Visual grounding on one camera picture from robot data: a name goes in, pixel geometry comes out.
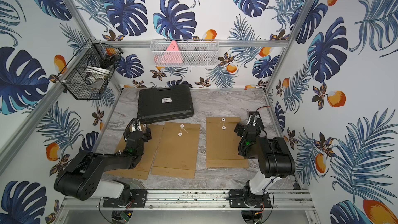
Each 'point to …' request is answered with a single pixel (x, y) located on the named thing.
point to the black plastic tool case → (157, 104)
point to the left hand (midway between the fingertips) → (137, 126)
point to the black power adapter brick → (259, 121)
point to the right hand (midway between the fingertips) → (248, 124)
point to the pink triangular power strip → (172, 55)
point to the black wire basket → (88, 73)
